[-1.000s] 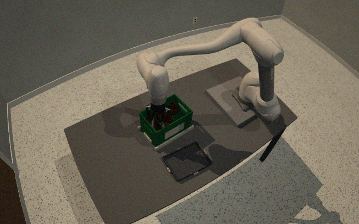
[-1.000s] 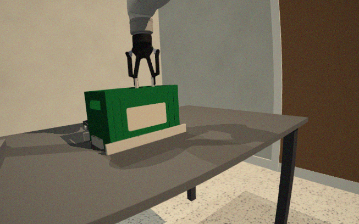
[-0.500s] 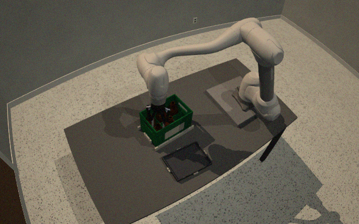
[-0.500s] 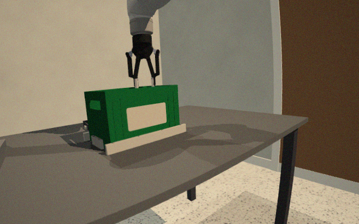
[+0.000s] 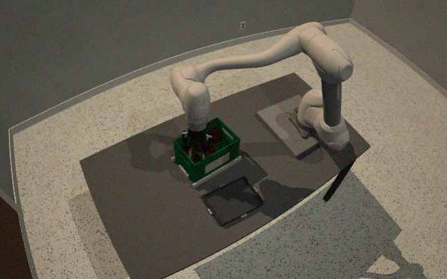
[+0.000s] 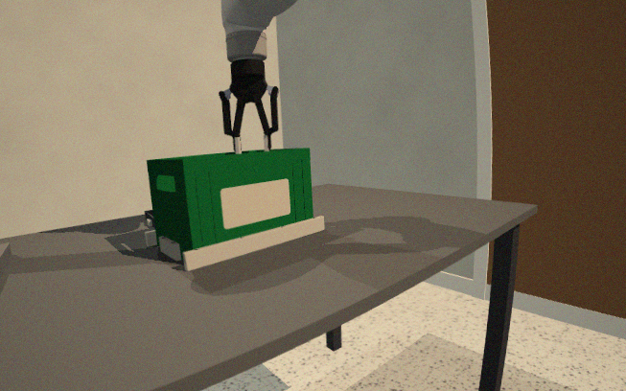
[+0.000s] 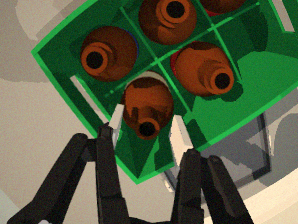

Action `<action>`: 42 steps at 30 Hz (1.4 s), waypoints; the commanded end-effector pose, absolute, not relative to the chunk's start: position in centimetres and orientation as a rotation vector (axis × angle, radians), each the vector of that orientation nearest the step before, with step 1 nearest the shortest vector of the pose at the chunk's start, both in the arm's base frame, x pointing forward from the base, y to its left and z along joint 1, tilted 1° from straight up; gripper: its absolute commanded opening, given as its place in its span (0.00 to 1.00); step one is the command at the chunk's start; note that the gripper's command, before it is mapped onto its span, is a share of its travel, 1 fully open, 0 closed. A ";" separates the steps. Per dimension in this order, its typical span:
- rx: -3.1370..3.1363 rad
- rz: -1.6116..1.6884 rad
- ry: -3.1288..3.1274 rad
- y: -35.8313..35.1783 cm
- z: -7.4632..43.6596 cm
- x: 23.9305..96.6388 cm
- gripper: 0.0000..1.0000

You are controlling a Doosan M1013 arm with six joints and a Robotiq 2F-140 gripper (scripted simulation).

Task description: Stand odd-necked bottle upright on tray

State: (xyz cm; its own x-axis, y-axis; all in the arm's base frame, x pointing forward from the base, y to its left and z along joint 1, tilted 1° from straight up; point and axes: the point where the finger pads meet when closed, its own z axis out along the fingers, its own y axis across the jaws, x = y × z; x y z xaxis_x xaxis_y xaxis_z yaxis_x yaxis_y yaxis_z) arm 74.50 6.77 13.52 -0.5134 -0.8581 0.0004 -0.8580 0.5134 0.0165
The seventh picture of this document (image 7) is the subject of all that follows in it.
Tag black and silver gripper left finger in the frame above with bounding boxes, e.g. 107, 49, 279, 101
7, 104, 131, 224

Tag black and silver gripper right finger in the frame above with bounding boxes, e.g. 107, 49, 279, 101
169, 115, 254, 224

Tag grey square tray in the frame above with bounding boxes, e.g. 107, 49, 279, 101
162, 111, 272, 195

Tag green crate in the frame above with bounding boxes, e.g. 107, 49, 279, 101
31, 0, 298, 184

